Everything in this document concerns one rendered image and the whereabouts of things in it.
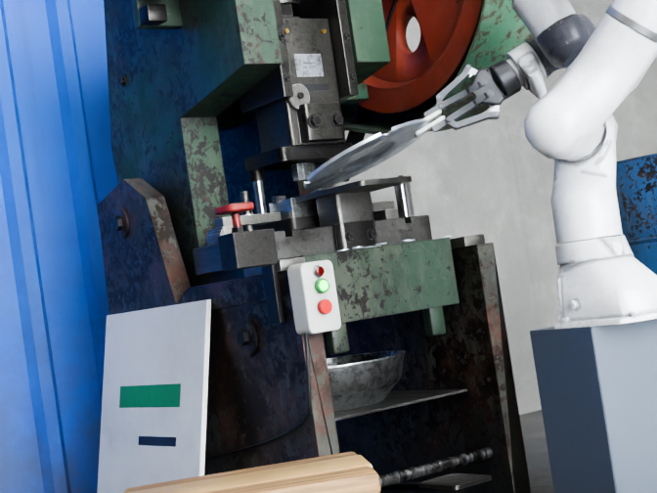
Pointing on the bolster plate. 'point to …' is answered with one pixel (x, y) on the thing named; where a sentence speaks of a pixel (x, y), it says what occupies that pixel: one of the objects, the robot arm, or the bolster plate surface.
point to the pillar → (259, 197)
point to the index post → (404, 201)
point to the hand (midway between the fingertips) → (428, 123)
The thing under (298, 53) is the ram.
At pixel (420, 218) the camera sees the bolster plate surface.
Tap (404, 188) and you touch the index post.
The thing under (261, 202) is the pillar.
